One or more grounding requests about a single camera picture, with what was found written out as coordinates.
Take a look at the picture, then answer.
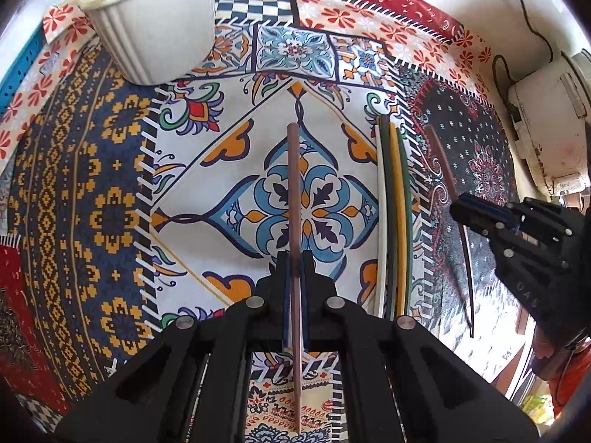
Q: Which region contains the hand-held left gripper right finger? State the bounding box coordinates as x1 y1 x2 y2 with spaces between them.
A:
300 249 541 443

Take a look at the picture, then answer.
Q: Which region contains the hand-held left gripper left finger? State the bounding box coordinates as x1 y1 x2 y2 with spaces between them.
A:
55 251 294 443

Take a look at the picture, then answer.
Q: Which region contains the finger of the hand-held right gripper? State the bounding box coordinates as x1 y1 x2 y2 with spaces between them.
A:
459 196 591 245
450 210 573 273

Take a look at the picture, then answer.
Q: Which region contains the pinkish brown chopstick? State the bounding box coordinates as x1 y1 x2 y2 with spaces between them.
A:
287 122 305 435

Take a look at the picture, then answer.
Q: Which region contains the dark brown chopstick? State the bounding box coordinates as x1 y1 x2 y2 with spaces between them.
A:
424 124 476 337

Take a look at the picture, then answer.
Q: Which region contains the yellow chopstick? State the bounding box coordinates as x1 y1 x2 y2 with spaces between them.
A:
389 122 408 318

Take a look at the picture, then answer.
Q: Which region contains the dark green chopstick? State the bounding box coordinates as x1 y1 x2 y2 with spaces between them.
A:
380 117 399 321

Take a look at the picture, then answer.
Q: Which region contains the white ribbed ceramic cup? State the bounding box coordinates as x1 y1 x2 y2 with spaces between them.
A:
78 0 218 85

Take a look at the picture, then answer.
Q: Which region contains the white rice cooker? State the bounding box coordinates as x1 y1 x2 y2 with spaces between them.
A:
507 48 591 197

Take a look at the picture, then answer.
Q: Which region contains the patchwork patterned tablecloth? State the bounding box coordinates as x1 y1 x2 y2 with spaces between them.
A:
0 0 532 443

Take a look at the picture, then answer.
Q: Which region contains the black power cable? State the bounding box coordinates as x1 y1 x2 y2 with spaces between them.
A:
492 0 561 102

